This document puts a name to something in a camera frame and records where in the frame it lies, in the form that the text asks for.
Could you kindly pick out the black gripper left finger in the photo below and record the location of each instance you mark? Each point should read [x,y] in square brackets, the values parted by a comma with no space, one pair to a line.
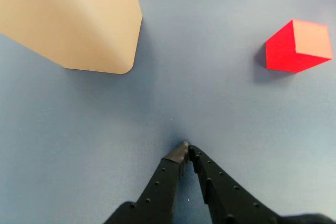
[160,190]

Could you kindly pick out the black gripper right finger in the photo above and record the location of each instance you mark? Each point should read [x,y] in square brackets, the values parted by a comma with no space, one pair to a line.
[225,200]

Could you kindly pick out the beige metal square box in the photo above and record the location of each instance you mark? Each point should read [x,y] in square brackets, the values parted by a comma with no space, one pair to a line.
[78,24]

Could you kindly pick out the red cube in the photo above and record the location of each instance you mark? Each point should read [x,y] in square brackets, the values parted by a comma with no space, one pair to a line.
[283,51]

